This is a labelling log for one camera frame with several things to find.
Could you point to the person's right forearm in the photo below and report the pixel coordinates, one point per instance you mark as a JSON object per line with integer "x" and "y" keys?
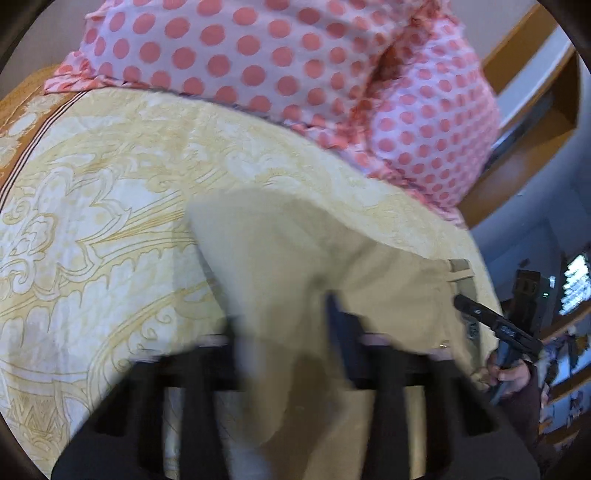
{"x": 531, "y": 410}

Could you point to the wooden shelf with colourful things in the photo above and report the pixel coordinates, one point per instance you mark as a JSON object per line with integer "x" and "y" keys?
{"x": 568, "y": 374}

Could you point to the wooden headboard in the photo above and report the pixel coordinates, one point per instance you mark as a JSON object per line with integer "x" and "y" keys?
{"x": 521, "y": 152}

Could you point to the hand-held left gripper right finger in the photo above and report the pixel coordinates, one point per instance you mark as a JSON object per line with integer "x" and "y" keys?
{"x": 406, "y": 383}

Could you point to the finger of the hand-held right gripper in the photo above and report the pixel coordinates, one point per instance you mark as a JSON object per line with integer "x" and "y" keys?
{"x": 494, "y": 323}

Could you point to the pink polka dot pillow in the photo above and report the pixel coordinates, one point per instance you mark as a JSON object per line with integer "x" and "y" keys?
{"x": 231, "y": 50}
{"x": 434, "y": 124}

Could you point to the person's right hand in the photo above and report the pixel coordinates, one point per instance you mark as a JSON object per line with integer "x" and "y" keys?
{"x": 515, "y": 376}

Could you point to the dark box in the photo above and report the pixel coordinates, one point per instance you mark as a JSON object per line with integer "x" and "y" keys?
{"x": 527, "y": 295}

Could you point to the beige pants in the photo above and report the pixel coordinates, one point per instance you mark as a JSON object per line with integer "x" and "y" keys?
{"x": 295, "y": 277}

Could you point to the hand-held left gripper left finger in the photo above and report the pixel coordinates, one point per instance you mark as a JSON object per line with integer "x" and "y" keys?
{"x": 184, "y": 369}

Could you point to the yellow patterned bedspread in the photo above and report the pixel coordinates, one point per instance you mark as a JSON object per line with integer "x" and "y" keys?
{"x": 101, "y": 221}

